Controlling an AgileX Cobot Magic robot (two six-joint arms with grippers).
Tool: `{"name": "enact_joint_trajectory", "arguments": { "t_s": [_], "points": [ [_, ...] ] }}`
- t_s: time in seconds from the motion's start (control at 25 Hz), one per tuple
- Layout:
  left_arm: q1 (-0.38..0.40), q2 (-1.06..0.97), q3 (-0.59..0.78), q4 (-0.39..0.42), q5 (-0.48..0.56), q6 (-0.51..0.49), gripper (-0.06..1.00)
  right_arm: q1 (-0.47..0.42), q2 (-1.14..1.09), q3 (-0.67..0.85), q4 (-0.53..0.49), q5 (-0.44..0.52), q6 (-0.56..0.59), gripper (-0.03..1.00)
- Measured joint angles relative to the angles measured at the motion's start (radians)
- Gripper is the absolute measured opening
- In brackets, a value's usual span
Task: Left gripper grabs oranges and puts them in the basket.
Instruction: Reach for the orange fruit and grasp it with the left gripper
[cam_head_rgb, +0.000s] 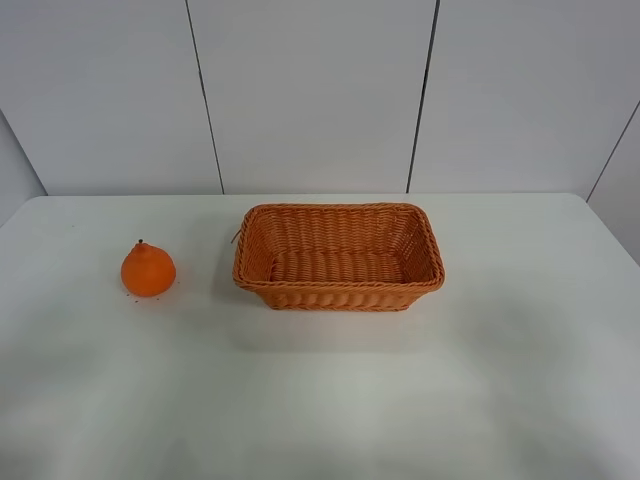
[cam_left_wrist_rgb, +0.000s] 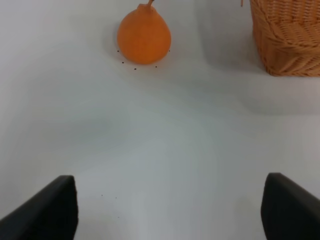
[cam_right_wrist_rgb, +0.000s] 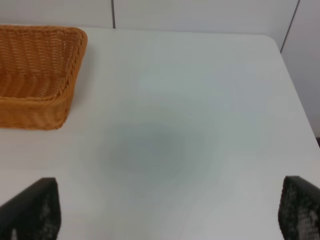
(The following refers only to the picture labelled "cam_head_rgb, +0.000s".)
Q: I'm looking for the orange woven wicker basket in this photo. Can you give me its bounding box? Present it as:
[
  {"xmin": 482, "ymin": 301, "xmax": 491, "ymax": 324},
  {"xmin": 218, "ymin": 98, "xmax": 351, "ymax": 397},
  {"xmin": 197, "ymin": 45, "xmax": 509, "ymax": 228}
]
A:
[{"xmin": 232, "ymin": 203, "xmax": 445, "ymax": 312}]

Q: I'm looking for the orange with knobbed top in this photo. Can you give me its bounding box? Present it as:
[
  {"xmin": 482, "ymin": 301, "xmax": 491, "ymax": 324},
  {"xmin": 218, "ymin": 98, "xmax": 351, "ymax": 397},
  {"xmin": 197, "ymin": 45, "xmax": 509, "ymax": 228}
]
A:
[{"xmin": 120, "ymin": 239, "xmax": 177, "ymax": 297}]

